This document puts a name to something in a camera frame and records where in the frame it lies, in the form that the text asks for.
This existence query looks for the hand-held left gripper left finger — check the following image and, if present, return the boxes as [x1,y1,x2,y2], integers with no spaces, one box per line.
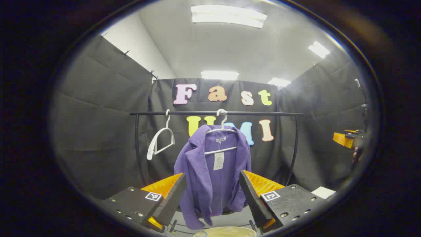
[100,173,187,233]

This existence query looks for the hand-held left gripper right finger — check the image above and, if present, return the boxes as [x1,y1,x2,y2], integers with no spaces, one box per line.
[239,170,324,233]

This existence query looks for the purple ribbed jacket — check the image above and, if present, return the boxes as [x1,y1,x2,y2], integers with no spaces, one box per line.
[174,124,252,230]

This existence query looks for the beige laundry hamper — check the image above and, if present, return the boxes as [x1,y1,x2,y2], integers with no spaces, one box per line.
[193,226,257,237]

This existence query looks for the white clothes hanger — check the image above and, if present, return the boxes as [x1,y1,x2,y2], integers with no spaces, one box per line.
[147,109,175,161]
[204,109,238,155]

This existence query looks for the black clothes rack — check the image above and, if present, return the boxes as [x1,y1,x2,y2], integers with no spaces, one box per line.
[130,111,304,232]

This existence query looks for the black tripod stand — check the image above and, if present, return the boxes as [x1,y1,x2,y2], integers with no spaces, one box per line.
[355,79,369,132]

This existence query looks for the white box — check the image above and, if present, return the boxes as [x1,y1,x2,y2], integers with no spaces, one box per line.
[311,186,336,199]

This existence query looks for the black backdrop cloth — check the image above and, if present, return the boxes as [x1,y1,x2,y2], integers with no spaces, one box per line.
[53,35,370,201]

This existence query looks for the large ceiling light panel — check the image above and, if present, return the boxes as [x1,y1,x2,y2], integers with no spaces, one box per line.
[192,5,267,29]

